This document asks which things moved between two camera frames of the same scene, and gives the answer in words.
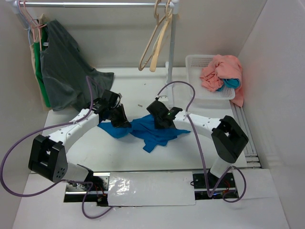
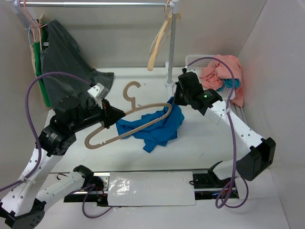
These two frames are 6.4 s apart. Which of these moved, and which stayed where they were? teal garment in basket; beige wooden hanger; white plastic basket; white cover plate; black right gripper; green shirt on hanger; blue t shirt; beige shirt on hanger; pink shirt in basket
Moved: black right gripper; beige wooden hanger; blue t shirt
Stayed: teal garment in basket; white cover plate; white plastic basket; beige shirt on hanger; green shirt on hanger; pink shirt in basket
